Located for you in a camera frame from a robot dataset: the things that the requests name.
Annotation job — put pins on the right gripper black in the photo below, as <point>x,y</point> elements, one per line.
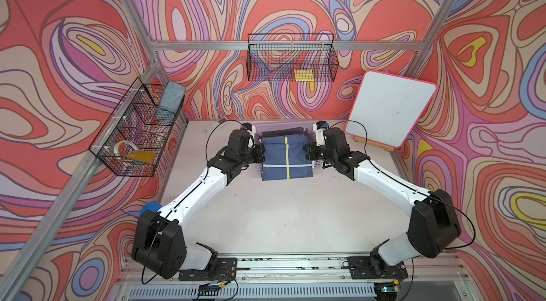
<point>310,149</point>

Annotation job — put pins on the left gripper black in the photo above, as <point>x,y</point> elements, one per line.
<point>259,149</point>

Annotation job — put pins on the navy yellow-striped pillowcase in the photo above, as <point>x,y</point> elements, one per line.
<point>285,158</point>

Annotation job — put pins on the dark grey checked pillowcase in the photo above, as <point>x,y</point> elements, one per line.
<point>284,132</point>

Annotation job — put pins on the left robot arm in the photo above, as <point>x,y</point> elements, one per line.
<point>159,243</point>

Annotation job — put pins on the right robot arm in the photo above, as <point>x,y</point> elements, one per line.
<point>433,221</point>

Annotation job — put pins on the purple plastic basket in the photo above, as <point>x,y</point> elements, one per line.
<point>308,125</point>

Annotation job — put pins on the white remote control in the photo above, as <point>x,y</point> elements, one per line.
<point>215,125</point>

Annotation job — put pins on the wooden easel stand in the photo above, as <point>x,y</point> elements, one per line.
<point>366,142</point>

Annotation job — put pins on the grey blue sponge block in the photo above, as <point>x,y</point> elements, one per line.
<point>172,97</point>

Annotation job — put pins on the yellow card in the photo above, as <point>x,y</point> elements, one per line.
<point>140,157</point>

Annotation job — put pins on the blue-lid clear jar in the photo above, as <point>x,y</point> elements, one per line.
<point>152,206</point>

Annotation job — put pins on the clear tape roll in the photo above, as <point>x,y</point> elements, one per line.
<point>124,147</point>

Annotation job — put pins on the green circuit board left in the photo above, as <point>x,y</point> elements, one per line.
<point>210,289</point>

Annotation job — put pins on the green circuit board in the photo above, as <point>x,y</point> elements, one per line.
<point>210,289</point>
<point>387,287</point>

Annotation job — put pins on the green circuit board right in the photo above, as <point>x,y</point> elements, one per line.
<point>387,287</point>

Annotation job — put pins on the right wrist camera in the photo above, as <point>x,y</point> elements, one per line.
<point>319,129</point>

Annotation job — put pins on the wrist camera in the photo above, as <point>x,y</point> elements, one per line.
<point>319,129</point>
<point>250,128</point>

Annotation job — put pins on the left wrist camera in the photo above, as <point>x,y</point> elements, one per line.
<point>250,128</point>

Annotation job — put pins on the white board pink frame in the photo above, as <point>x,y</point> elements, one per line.
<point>387,107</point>

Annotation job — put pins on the black wire basket back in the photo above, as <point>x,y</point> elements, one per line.
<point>298,57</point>

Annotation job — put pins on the black wire basket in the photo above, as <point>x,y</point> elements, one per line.
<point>136,118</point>
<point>298,57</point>

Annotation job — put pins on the black wire basket left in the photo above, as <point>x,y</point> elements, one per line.
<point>136,118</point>

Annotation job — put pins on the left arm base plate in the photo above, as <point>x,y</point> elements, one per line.
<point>219,270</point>

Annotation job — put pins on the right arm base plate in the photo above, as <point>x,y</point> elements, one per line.
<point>366,267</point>

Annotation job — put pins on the aluminium rail frame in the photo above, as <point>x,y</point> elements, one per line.
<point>304,276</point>

